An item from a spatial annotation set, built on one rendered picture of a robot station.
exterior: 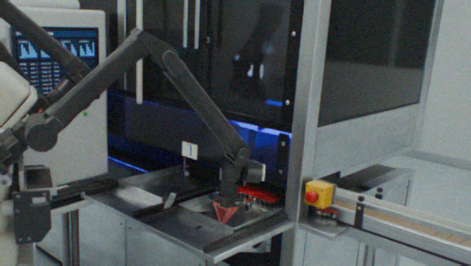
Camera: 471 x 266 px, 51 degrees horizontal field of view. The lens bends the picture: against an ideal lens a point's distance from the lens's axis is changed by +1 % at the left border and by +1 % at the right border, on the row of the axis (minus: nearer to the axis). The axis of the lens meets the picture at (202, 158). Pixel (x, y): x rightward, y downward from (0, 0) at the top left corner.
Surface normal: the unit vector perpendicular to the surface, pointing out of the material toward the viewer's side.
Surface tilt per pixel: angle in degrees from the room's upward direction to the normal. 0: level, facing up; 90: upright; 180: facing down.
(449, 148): 90
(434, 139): 90
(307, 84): 90
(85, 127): 90
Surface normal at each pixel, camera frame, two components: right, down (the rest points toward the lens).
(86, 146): 0.75, 0.21
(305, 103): -0.70, 0.17
